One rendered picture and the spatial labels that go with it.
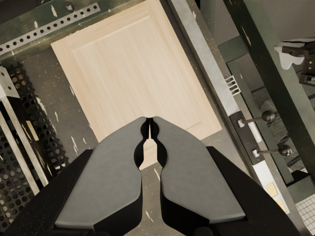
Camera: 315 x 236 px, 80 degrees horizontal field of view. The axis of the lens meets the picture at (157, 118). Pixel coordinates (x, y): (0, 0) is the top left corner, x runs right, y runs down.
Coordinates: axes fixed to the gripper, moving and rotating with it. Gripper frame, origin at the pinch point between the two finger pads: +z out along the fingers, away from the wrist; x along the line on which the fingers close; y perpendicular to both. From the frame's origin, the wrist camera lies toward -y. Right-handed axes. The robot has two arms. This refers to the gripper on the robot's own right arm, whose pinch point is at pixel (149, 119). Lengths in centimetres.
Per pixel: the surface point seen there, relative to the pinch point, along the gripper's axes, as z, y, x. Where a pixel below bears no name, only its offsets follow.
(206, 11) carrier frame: 99, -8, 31
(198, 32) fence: 64, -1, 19
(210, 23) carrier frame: 103, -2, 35
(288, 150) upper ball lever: 33, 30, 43
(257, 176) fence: 38, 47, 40
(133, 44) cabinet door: 65, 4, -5
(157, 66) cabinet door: 61, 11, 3
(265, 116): 39, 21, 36
